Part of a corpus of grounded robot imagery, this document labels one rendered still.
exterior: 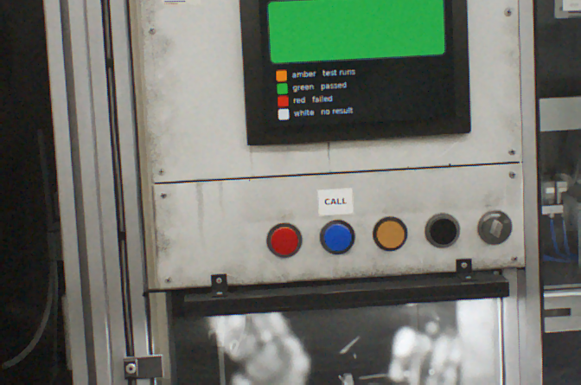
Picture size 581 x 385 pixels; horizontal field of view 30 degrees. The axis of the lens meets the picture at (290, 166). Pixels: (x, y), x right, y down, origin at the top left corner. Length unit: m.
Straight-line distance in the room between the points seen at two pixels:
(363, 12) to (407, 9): 0.05
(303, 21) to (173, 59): 0.15
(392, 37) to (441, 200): 0.19
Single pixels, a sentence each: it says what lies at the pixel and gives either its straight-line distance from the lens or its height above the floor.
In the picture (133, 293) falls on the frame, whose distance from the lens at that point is 1.25.
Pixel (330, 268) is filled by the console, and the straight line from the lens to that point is 1.24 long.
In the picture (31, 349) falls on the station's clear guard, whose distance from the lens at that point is 1.31.
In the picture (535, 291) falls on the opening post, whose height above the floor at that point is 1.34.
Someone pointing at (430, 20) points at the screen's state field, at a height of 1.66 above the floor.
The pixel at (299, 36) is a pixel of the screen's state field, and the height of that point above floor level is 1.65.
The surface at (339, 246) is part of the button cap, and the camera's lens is 1.22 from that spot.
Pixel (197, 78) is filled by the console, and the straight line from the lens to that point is 1.21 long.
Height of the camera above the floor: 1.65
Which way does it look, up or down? 7 degrees down
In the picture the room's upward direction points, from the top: 3 degrees counter-clockwise
